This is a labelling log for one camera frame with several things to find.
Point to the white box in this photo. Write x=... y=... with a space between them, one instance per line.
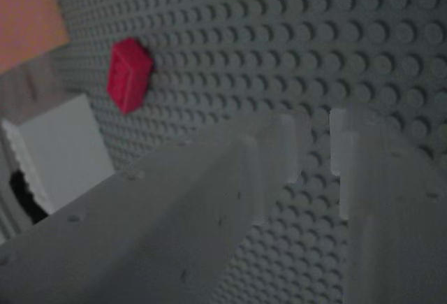
x=66 y=150

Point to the grey studded Lego baseplate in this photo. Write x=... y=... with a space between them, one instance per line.
x=279 y=45

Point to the grey ribbed rail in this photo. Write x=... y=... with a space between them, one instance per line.
x=10 y=206

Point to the orange flat panel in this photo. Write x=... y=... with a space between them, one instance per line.
x=28 y=14

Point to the red Lego brick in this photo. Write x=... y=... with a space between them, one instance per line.
x=128 y=75

